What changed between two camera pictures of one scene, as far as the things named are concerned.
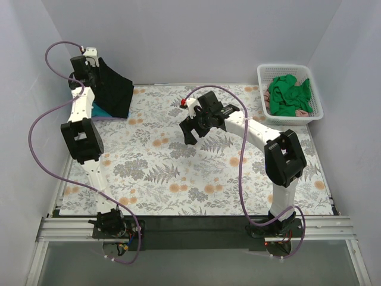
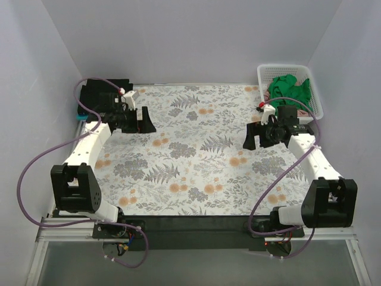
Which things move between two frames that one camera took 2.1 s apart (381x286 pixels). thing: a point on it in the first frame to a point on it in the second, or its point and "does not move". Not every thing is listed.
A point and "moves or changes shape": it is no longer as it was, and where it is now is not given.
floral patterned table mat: [147, 169] does not move
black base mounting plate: [198, 233] does not move
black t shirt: [112, 90] moves or changes shape
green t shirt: [286, 96] does not move
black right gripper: [194, 126] to [261, 136]
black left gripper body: [97, 75] to [136, 120]
